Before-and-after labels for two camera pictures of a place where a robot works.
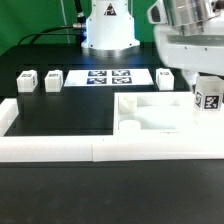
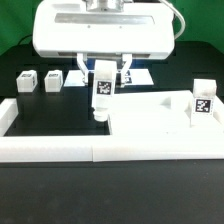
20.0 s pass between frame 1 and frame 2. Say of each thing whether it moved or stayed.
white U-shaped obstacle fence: stayed
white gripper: moved
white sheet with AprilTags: stayed
